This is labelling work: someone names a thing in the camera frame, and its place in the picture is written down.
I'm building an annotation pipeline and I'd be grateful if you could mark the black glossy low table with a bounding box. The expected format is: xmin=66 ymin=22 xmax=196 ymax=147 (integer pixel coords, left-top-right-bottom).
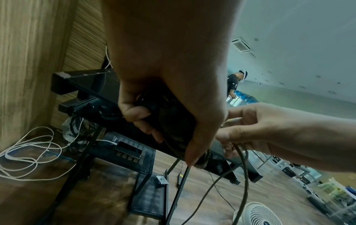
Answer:
xmin=36 ymin=68 xmax=263 ymax=225

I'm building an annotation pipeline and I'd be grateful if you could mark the black green-striped jump rope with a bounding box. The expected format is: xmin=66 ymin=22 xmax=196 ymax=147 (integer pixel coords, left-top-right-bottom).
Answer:
xmin=137 ymin=87 xmax=250 ymax=225

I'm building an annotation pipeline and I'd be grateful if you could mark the white floor fan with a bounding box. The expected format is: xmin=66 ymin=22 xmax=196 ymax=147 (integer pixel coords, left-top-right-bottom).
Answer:
xmin=233 ymin=201 xmax=283 ymax=225

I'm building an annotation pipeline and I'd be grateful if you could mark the white wall cable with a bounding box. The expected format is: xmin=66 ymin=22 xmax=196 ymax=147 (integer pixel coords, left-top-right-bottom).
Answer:
xmin=104 ymin=46 xmax=112 ymax=69

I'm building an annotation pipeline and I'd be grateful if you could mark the white cable coil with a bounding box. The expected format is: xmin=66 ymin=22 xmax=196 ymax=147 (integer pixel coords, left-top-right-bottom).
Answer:
xmin=0 ymin=126 xmax=116 ymax=182

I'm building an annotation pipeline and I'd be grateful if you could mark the black floor cable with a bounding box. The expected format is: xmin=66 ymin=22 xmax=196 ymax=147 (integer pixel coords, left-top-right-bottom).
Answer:
xmin=208 ymin=171 xmax=237 ymax=212

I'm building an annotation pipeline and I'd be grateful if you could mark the person's right hand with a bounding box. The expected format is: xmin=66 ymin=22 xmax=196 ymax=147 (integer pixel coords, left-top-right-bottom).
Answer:
xmin=215 ymin=102 xmax=296 ymax=159

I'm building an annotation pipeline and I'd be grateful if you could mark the white ceiling vent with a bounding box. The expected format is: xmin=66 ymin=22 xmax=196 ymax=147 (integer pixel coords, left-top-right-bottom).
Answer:
xmin=231 ymin=37 xmax=255 ymax=53

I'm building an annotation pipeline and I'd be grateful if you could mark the person's right forearm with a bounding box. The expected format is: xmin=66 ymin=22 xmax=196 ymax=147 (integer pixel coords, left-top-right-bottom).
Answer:
xmin=286 ymin=106 xmax=356 ymax=173

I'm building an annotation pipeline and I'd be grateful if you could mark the person's left hand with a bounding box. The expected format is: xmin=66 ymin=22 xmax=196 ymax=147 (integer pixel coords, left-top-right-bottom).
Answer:
xmin=101 ymin=0 xmax=245 ymax=166

